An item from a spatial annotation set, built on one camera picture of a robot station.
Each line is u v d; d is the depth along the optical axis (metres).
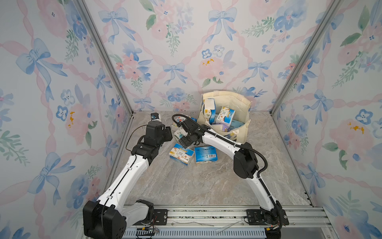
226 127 0.86
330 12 0.70
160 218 0.74
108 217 0.38
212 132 0.66
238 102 0.93
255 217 0.73
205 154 0.90
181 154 0.89
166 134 0.70
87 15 0.71
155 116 0.67
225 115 0.92
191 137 0.72
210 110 0.88
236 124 0.99
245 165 0.58
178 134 0.95
